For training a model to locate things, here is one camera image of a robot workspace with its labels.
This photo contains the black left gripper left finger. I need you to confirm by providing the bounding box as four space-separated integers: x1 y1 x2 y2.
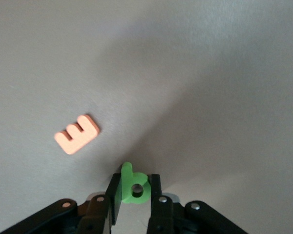
79 173 123 234

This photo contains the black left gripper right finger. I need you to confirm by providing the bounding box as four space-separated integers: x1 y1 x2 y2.
146 174 174 234

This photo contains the green foam letter b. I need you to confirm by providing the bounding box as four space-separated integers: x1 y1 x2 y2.
121 162 152 205

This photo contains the orange foam letter E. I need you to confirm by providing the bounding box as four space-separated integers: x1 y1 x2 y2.
54 114 100 155

